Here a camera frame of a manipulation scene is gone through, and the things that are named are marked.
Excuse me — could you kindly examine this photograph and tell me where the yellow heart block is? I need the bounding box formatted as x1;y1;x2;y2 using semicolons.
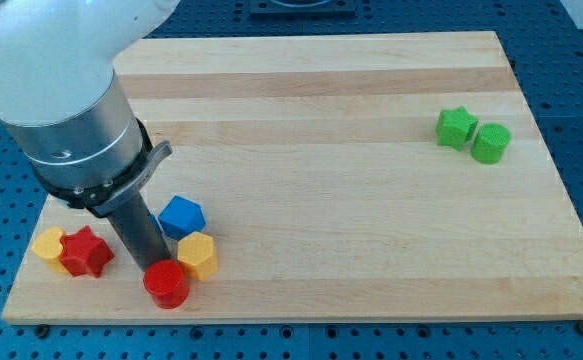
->
31;226;68;274

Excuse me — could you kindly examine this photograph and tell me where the blue hexagon block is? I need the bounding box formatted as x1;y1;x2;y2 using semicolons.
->
158;196;206;239

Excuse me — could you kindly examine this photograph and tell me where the light wooden board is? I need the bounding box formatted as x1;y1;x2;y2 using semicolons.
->
2;31;583;325

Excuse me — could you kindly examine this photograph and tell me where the red star block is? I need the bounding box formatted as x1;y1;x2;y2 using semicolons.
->
59;226;115;278

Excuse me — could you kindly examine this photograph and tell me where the red cylinder block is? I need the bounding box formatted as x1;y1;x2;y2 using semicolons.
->
143;260;189;309

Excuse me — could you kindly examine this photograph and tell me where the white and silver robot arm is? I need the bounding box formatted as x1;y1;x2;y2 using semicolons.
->
0;0;179;190

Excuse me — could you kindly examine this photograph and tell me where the black clamp ring with lever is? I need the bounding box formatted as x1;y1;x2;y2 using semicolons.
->
31;117;174;219

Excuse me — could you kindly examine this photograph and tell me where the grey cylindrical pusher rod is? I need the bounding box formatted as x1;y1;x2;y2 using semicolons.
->
107;193;171;271

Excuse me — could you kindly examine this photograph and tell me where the green star block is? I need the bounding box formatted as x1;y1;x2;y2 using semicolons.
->
435;106;479;151

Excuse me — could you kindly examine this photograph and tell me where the green cylinder block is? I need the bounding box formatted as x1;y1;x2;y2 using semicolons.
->
470;123;512;164

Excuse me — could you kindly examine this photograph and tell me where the yellow hexagon block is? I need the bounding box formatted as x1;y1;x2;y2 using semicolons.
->
177;232;219;281

